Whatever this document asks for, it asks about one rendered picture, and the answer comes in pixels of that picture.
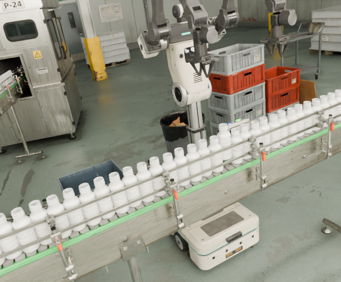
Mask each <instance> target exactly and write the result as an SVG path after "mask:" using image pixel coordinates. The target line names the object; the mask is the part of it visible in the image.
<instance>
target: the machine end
mask: <svg viewBox="0 0 341 282"><path fill-rule="evenodd" d="M56 8H59V2H58V0H6V1H0V76H1V75H2V74H5V73H6V72H7V71H10V70H11V72H12V71H14V70H15V69H17V67H20V66H21V65H22V67H23V70H24V71H23V72H25V75H26V78H27V81H28V84H29V88H28V89H27V90H26V91H25V92H24V93H23V94H22V95H21V96H20V97H19V98H18V100H17V101H16V103H15V104H14V105H13V107H14V109H15V112H16V115H17V118H18V121H19V123H20V126H21V129H22V132H23V135H24V137H25V140H26V142H28V141H32V140H38V139H43V138H49V137H54V136H58V135H63V134H69V133H70V135H71V137H69V140H74V139H76V138H77V137H76V136H73V133H75V130H76V127H77V125H78V124H80V122H78V119H79V116H80V113H82V112H83V111H81V108H82V97H81V96H80V93H79V88H78V85H77V80H76V77H75V76H76V74H75V72H74V67H75V64H72V61H71V58H70V57H71V54H69V50H68V46H67V42H66V39H65V36H64V31H63V27H62V25H61V17H59V12H58V9H56ZM18 143H22V140H21V137H20V134H19V132H18V129H17V126H16V123H15V120H14V118H13V115H12V113H11V109H10V108H9V109H8V110H7V111H6V112H5V113H4V114H3V115H2V116H1V117H0V154H3V153H6V152H7V151H6V150H3V149H2V147H3V146H7V145H12V144H18Z"/></svg>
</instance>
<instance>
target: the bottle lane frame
mask: <svg viewBox="0 0 341 282"><path fill-rule="evenodd" d="M327 136H328V129H325V130H323V131H320V132H318V133H316V134H314V135H311V136H309V137H305V139H302V140H301V139H300V140H299V141H298V142H294V143H293V144H289V145H288V146H286V147H283V148H281V149H278V150H277V151H274V152H272V153H270V154H266V161H263V163H264V175H266V176H267V178H266V184H267V187H266V188H268V187H270V186H272V185H274V184H276V183H278V182H280V181H282V180H284V179H287V178H289V177H291V176H293V175H295V174H297V173H299V172H301V171H303V170H305V169H307V168H309V167H311V166H313V165H315V164H317V163H319V162H322V161H324V160H326V156H325V152H323V150H321V145H322V144H323V142H321V140H322V137H325V139H324V143H326V144H327ZM330 144H331V145H332V146H333V147H332V149H331V153H332V155H331V156H330V157H332V156H334V155H336V154H338V153H340V152H341V123H339V124H338V125H335V126H334V131H331V140H330ZM258 165H259V172H260V158H258V159H254V160H253V161H251V162H248V163H246V164H244V165H242V164H241V166H239V167H237V168H236V167H235V168H234V169H233V170H230V171H229V170H228V172H225V173H221V175H218V176H214V178H211V179H207V181H205V182H200V183H199V184H198V185H195V186H193V185H192V187H190V188H189V189H185V188H184V189H185V190H184V191H181V192H180V193H179V194H178V200H177V201H178V207H179V212H180V213H181V214H183V223H184V227H183V228H185V227H188V226H189V225H191V224H193V223H195V222H198V221H200V220H202V219H204V218H206V217H208V216H210V215H212V214H214V213H217V212H219V211H221V210H223V209H225V208H227V207H229V206H231V205H233V204H235V203H237V202H239V201H241V200H243V199H245V198H247V197H249V196H252V195H254V194H256V193H258V192H260V191H261V188H260V187H259V185H260V184H261V183H260V182H258V180H257V174H258V172H256V166H258ZM266 188H264V189H266ZM173 203H174V202H173V196H170V195H169V197H168V198H165V199H162V198H161V201H158V202H156V203H154V202H153V204H151V205H149V206H145V205H144V208H142V209H140V210H137V209H135V210H136V211H135V212H133V213H130V214H128V213H126V214H127V215H126V216H124V217H121V218H119V217H117V218H118V219H116V220H114V221H112V222H110V221H109V220H108V223H107V224H105V225H102V226H101V225H99V227H98V228H96V229H93V230H91V229H89V232H86V233H84V234H80V233H79V236H77V237H74V238H72V239H71V238H70V237H69V240H68V241H65V242H63V243H62V246H63V249H64V251H66V250H68V249H70V252H71V254H72V255H71V256H70V259H72V258H73V260H74V263H75V265H74V268H73V269H74V272H75V273H77V275H78V276H77V279H75V281H76V280H78V279H80V278H82V277H84V276H86V275H88V274H91V273H93V272H95V271H97V270H99V269H101V268H103V267H105V266H107V265H109V264H111V263H113V262H115V261H117V260H119V259H121V258H122V254H121V251H120V246H121V244H122V242H125V241H127V240H128V239H130V238H133V237H135V236H137V235H139V236H142V238H143V241H144V246H145V247H146V246H148V245H150V244H152V243H154V242H156V241H158V240H160V239H163V238H165V237H167V236H169V235H171V234H173V233H175V232H177V231H178V227H177V220H176V218H175V213H174V212H175V209H174V207H173ZM183 228H182V229H183ZM0 282H70V280H69V277H68V274H67V271H66V269H65V266H64V264H63V260H62V259H61V255H60V253H59V250H58V247H57V245H56V246H54V247H52V248H50V247H49V246H48V249H47V250H45V251H42V252H40V253H39V252H38V251H37V252H36V254H35V255H33V256H30V257H27V256H25V259H24V260H21V261H19V262H15V261H14V262H13V264H12V265H9V266H7V267H3V266H2V268H1V269H0Z"/></svg>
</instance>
